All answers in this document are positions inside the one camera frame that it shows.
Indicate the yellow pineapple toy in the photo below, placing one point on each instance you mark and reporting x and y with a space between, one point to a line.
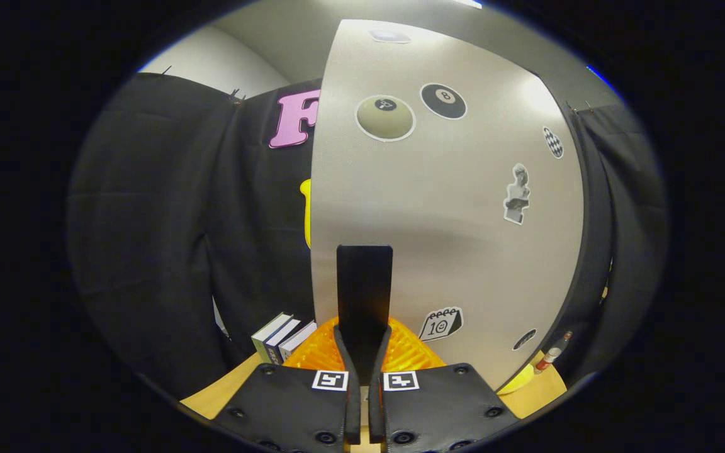
517 380

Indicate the small clear bottle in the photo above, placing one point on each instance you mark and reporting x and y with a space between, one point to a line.
551 355

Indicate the green spine book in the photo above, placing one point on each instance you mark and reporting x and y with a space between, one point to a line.
265 336

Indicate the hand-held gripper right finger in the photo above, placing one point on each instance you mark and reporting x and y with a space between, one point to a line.
444 406

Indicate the blue spine book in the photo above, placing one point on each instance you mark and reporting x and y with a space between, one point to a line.
279 343

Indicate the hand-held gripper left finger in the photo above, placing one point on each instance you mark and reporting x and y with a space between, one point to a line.
287 406

